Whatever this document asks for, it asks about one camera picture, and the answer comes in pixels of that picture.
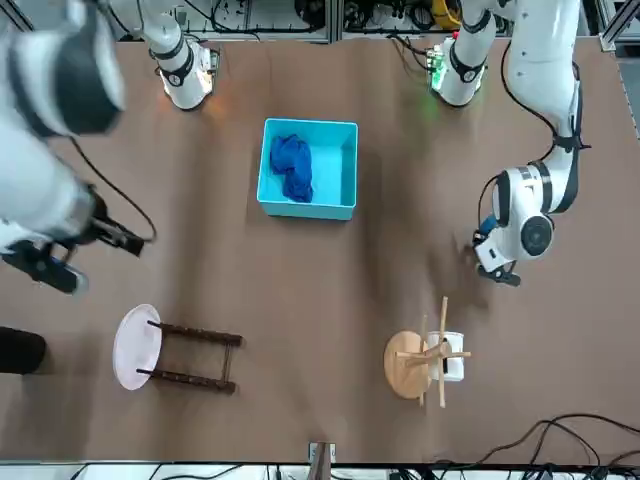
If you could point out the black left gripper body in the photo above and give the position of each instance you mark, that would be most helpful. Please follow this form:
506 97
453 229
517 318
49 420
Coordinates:
482 238

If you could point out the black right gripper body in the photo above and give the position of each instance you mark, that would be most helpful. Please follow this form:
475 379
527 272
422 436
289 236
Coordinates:
97 215

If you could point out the blue square rag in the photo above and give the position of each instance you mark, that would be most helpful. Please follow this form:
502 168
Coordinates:
295 170
489 224

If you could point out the white round plate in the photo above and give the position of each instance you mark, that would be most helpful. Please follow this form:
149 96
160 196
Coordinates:
137 350

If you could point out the white mug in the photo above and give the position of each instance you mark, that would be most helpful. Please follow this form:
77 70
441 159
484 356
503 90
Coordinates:
455 370

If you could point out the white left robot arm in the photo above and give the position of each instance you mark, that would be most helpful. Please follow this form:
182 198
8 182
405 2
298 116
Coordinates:
545 75

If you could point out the dark wooden dish rack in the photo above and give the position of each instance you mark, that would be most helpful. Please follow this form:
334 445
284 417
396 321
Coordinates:
200 335

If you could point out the wooden mug stand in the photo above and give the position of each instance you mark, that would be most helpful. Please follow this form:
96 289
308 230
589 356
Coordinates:
405 365

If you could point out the cyan plastic box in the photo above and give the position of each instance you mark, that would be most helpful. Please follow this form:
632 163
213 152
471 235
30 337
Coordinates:
305 207

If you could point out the black vase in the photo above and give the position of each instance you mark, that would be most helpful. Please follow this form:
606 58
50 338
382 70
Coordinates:
20 350

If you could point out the yellow object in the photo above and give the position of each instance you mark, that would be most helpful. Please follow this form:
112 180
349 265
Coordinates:
445 12

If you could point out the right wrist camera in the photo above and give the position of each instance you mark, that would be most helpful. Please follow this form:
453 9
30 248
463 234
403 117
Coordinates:
45 272

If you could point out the aluminium frame rail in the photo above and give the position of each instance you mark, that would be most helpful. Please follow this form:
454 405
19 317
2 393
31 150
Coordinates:
612 30

